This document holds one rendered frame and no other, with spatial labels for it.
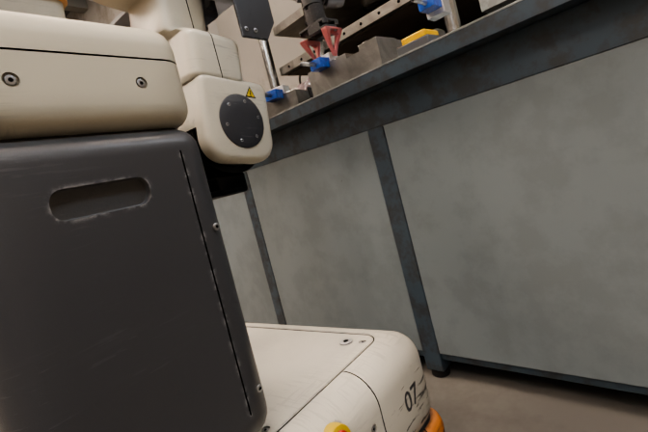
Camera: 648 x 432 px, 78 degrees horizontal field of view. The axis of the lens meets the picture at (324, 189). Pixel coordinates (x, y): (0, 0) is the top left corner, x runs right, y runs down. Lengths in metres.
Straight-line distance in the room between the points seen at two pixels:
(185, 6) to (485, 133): 0.64
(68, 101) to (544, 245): 0.82
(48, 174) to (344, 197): 0.85
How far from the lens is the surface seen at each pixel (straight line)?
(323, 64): 1.16
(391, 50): 1.11
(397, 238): 1.08
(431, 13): 1.15
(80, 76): 0.48
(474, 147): 0.92
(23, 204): 0.43
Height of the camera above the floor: 0.59
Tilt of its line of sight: 2 degrees down
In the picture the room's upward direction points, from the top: 14 degrees counter-clockwise
